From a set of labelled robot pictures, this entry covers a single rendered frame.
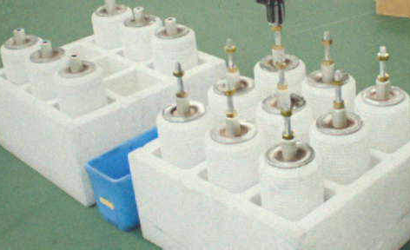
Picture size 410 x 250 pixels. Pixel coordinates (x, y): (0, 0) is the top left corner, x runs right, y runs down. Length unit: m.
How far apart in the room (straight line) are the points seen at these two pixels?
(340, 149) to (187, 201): 0.26
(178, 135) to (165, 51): 0.38
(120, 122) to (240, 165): 0.40
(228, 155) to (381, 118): 0.26
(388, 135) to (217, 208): 0.31
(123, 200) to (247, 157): 0.32
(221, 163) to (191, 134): 0.09
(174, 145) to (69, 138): 0.28
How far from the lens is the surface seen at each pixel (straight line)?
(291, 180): 1.09
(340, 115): 1.18
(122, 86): 1.65
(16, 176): 1.70
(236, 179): 1.19
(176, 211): 1.28
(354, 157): 1.18
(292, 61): 1.42
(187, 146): 1.25
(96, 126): 1.48
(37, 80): 1.59
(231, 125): 1.18
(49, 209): 1.56
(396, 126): 1.26
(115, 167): 1.49
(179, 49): 1.59
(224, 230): 1.20
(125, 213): 1.42
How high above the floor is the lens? 0.83
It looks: 27 degrees down
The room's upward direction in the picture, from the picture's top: 4 degrees counter-clockwise
